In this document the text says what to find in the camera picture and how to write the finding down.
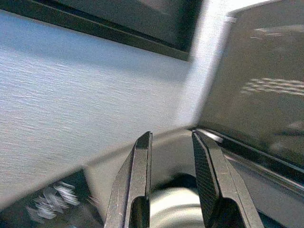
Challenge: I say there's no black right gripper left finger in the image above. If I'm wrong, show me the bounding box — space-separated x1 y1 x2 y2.
104 131 153 228

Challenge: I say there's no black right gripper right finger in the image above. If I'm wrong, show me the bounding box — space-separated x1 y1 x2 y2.
191 129 259 228

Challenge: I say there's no silver round washer dial knob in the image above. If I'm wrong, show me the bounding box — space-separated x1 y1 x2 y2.
150 173 202 228

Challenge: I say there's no black washer control panel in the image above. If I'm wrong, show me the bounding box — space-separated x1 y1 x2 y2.
0 129 304 228

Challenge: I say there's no dark glossy cabinet panel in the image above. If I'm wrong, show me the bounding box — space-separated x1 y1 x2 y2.
201 0 304 167

